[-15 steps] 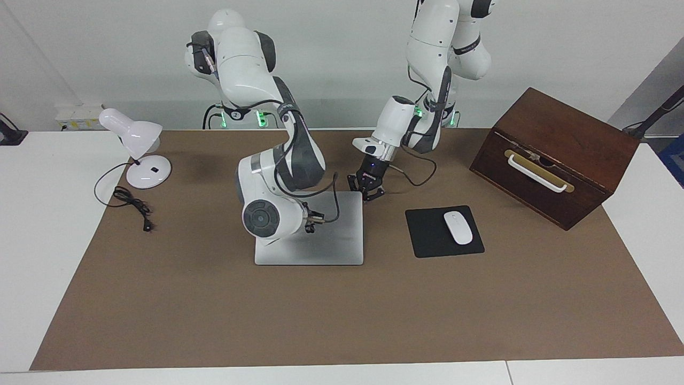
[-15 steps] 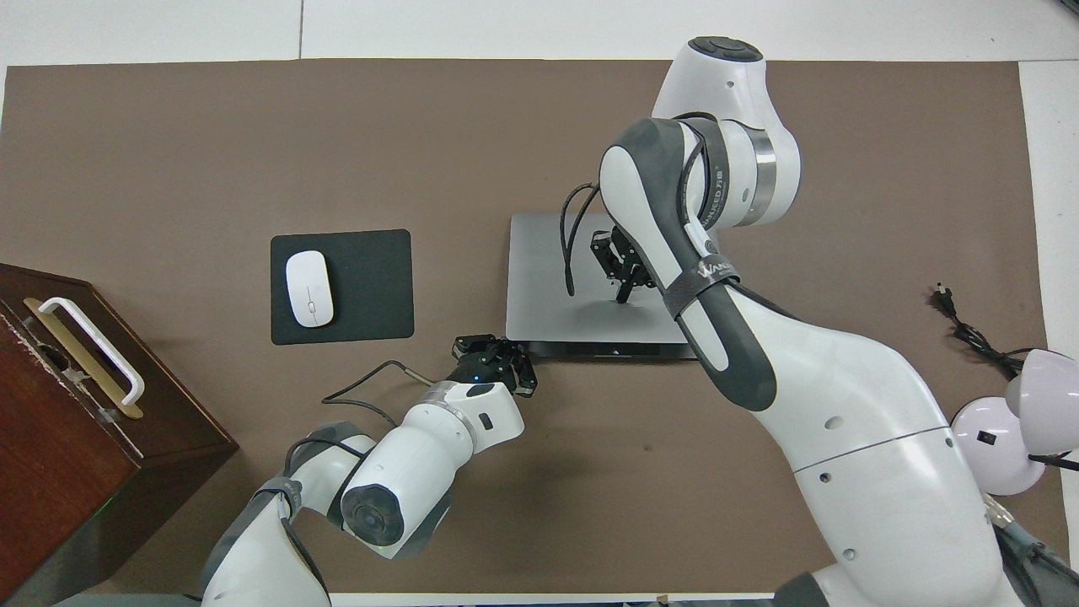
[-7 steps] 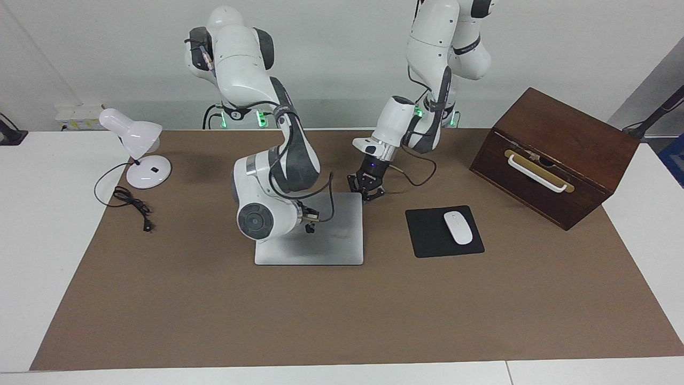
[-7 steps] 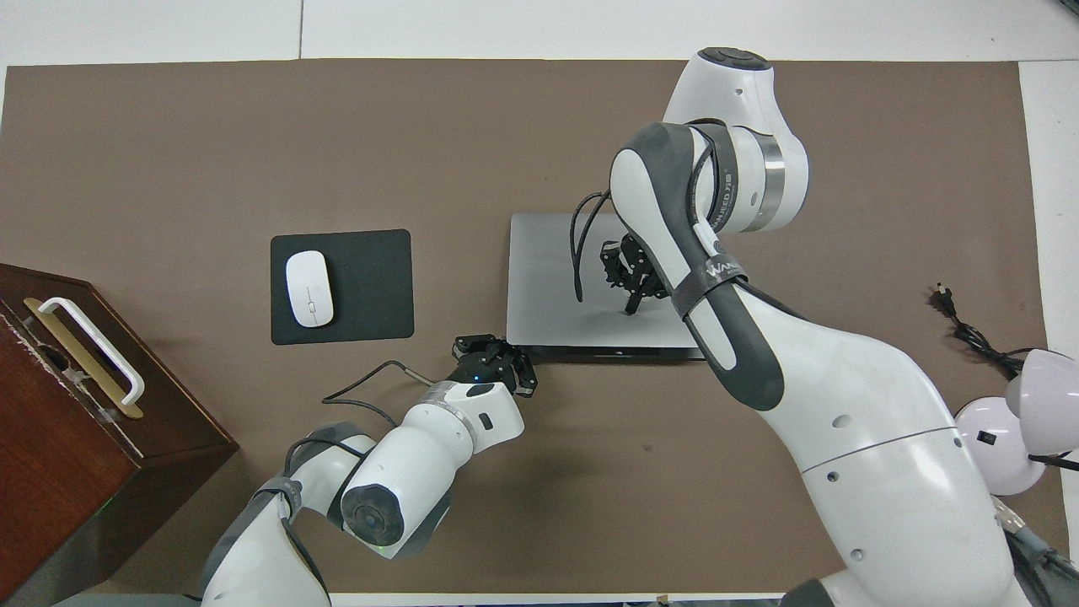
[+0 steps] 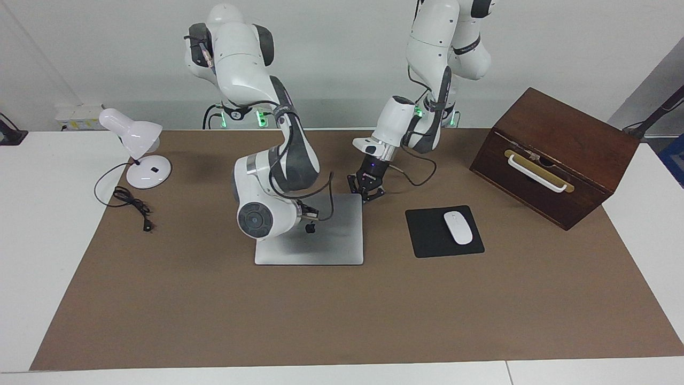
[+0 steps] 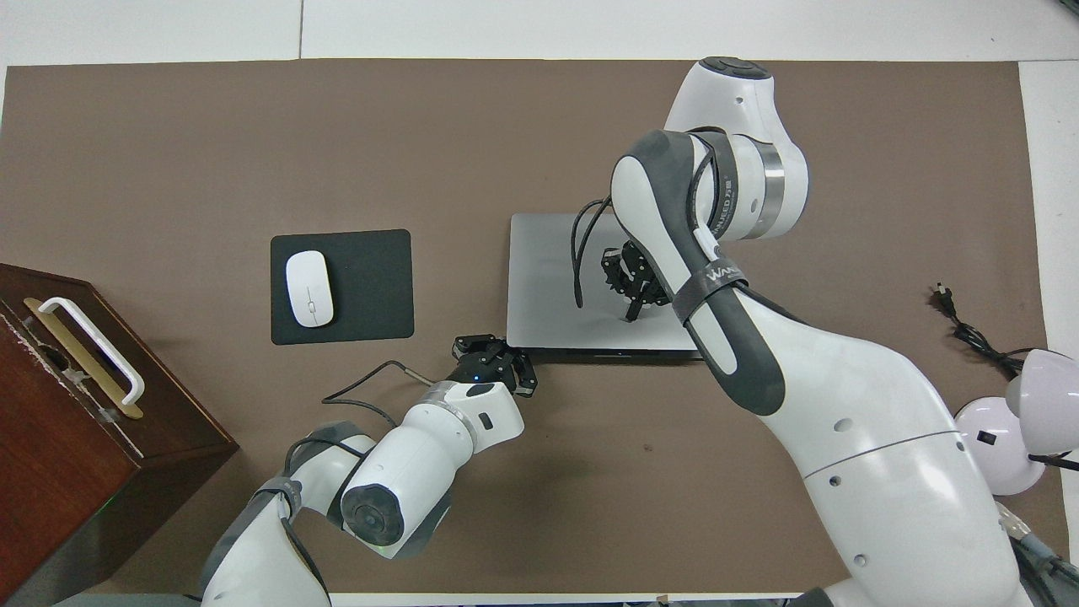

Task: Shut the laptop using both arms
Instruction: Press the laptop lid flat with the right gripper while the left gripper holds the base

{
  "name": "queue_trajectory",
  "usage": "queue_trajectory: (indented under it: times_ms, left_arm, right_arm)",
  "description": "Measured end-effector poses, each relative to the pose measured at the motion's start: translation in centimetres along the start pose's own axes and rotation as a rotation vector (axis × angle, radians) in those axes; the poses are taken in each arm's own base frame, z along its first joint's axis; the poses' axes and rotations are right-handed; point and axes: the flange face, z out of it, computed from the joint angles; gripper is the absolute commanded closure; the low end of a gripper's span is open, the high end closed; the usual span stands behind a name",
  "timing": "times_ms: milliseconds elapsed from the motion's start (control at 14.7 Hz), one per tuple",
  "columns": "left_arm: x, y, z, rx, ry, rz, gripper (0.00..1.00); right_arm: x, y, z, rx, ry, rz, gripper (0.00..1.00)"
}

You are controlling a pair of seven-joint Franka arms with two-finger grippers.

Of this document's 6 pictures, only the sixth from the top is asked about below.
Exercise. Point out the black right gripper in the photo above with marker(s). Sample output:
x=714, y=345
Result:
x=630, y=271

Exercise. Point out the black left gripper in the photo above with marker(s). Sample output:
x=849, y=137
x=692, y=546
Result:
x=480, y=364

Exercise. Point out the grey laptop computer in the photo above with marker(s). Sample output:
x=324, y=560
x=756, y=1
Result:
x=556, y=287

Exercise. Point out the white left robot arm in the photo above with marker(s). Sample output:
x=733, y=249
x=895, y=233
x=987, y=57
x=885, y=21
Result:
x=421, y=472

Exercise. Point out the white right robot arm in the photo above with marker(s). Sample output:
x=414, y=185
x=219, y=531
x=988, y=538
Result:
x=868, y=438

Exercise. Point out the black mouse pad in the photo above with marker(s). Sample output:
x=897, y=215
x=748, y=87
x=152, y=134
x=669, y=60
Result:
x=375, y=287

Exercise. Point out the white computer mouse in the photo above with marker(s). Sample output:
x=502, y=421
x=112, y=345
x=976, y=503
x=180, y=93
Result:
x=308, y=288

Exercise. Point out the large brown table mat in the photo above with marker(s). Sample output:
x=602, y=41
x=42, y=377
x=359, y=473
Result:
x=253, y=152

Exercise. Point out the white desk lamp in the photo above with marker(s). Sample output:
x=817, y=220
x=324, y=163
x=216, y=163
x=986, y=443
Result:
x=1045, y=396

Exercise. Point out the dark wooden box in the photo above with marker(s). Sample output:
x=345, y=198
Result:
x=59, y=472

